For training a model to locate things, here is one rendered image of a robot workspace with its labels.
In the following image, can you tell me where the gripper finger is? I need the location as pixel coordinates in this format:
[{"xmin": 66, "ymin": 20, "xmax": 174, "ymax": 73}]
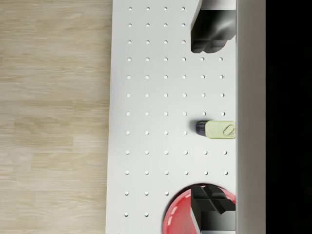
[
  {"xmin": 191, "ymin": 184, "xmax": 236, "ymax": 231},
  {"xmin": 191, "ymin": 0, "xmax": 237, "ymax": 54}
]

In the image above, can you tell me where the red plate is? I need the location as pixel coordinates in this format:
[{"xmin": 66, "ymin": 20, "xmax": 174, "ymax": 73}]
[{"xmin": 162, "ymin": 189, "xmax": 236, "ymax": 234}]

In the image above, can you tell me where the flat-sided can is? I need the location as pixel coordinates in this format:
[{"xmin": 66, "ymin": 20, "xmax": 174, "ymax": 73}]
[{"xmin": 196, "ymin": 120, "xmax": 236, "ymax": 139}]

